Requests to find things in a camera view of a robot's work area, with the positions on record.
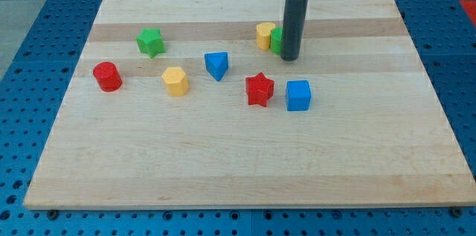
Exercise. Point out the red star block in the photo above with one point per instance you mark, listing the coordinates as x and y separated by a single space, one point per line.
259 89

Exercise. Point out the blue triangle block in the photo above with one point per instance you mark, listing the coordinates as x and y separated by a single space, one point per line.
216 64

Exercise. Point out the wooden board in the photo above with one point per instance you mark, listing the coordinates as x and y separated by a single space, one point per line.
375 134

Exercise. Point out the yellow rounded block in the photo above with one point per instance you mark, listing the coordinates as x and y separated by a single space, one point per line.
263 34

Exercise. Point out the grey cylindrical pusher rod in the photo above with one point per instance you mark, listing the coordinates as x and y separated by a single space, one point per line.
293 24

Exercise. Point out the red cylinder block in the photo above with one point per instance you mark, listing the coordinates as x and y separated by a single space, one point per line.
107 76

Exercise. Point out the blue cube block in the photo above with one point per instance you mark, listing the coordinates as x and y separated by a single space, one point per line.
298 95

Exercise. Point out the green star block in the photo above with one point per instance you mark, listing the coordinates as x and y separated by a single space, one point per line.
150 42

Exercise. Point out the green rounded block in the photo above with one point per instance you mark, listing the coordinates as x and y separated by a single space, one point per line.
275 40

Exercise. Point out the yellow hexagon block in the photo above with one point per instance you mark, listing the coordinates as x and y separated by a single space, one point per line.
175 80

